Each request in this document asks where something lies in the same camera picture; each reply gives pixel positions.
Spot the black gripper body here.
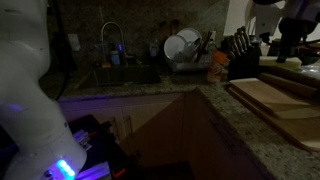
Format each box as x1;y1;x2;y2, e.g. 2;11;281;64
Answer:
278;18;315;48

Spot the small wooden chopping board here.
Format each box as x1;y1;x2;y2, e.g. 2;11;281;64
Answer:
229;77;320;120

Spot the large wooden chopping board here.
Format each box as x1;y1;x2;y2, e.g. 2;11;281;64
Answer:
225;84;320;153

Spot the dark wide bowl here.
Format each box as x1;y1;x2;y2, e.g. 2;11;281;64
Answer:
298;43;320;67

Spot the wooden rolling pin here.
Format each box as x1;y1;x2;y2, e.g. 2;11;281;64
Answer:
259;72;320;100

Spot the black knife block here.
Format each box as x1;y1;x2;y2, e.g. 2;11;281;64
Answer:
227;45;266;82

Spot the orange plastic container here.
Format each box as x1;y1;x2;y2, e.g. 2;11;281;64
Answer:
206;49;231;84

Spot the dark cutlery holder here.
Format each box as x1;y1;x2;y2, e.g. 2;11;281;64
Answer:
194;30;215;64

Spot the grey dish rack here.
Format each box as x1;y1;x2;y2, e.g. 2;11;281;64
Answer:
164;49;214;73

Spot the white dinner plate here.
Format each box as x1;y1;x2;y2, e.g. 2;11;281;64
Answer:
163;34;188;63
176;27;203;46

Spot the wooden kitchen cabinet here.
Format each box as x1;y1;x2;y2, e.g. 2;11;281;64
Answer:
59;91;268;180

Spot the steel kitchen sink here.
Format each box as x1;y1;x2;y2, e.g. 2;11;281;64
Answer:
78;64;162;90

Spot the curved metal faucet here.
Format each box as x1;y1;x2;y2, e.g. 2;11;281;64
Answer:
100;21;130;66

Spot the black robot cart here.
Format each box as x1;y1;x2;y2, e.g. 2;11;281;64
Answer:
64;114;144;180

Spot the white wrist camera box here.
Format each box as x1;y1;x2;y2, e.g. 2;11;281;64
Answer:
254;4;283;36

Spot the black handled knife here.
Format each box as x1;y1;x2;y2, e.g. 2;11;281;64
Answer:
231;33;242;55
235;29;247;51
240;26;252;48

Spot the white wall phone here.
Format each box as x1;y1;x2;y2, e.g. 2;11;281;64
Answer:
244;0;258;26

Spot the white wall outlet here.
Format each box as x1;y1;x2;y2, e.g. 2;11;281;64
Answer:
67;33;82;52

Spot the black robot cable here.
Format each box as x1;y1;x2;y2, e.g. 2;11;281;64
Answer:
49;0;73;101

